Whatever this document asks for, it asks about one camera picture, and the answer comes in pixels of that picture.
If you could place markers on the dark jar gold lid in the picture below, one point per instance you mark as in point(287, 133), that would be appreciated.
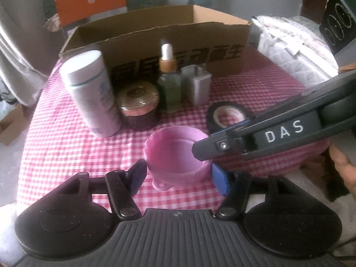
point(137, 94)

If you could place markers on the person's right hand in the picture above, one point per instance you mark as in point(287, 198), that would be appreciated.
point(343, 169)

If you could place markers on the black tape roll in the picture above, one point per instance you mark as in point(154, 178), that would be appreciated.
point(211, 119)

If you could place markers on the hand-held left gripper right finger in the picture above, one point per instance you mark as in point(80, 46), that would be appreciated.
point(219, 179)

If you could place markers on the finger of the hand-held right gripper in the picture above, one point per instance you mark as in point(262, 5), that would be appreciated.
point(239, 124)
point(211, 147)

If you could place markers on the pink plastic bowl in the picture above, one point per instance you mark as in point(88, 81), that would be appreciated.
point(178, 178)

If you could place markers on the white charger plug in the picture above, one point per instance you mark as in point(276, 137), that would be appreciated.
point(197, 89)

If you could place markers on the small cardboard box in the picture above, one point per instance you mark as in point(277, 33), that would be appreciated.
point(11, 133)

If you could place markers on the white supplement bottle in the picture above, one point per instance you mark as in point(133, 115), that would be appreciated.
point(91, 100)

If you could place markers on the pink checkered tablecloth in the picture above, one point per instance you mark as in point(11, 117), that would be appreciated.
point(55, 150)

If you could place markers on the white quilted package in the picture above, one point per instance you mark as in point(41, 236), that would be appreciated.
point(292, 50)

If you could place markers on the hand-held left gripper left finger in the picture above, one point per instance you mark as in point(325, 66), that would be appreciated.
point(138, 176)

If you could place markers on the green glass dropper bottle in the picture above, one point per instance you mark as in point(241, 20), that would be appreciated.
point(168, 94)

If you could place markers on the black box gold circles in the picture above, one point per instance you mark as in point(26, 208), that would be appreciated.
point(339, 27)

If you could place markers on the grey curtain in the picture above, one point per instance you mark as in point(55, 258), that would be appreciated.
point(22, 47)

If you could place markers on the orange printed carton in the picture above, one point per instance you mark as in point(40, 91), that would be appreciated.
point(89, 2)

